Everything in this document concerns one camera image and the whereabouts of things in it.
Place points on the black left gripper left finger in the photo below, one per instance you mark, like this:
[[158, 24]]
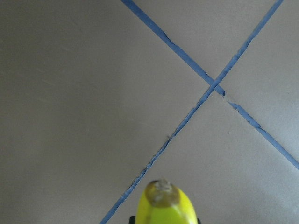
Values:
[[132, 220]]

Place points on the yellow banana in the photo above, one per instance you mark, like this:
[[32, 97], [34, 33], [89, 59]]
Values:
[[162, 202]]

